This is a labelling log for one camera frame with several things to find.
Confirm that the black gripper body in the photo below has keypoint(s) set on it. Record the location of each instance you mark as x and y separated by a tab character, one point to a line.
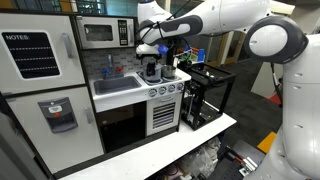
151	59

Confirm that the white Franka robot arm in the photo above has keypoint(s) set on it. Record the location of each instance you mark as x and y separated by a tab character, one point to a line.
300	133

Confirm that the small stainless steel pot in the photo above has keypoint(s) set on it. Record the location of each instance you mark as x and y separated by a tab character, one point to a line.
168	71

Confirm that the grey toy sink basin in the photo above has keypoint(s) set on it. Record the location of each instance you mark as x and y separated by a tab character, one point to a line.
116	84

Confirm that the grey stove burner panel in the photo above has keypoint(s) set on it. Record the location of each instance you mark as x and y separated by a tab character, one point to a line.
166	80

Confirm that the grey stove knob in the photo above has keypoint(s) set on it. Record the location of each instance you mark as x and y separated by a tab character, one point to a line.
162	90
171	88
152	92
180	86

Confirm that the grey toy faucet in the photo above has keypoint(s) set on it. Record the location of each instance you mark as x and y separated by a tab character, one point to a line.
110	65

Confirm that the colourful box stack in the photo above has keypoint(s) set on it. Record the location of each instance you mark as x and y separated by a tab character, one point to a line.
195	55

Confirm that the white vented oven door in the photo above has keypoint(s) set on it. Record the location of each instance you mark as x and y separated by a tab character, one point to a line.
164	115

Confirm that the toy microwave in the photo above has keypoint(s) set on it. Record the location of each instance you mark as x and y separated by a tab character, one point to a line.
100	32

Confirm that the clear plastic bag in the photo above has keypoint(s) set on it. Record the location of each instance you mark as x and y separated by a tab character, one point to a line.
196	163

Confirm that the fridge door with notes chalkboard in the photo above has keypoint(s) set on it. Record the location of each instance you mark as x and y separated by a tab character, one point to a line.
40	53

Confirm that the white leaning panel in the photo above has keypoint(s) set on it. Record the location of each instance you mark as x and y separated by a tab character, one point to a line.
265	80

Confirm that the white toy kitchen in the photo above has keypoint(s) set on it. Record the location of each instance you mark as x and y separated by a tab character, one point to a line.
43	140

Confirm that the yellow flat board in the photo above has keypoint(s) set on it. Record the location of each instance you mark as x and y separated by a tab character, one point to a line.
266	142

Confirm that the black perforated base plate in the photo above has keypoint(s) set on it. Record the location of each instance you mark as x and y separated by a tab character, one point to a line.
230	166

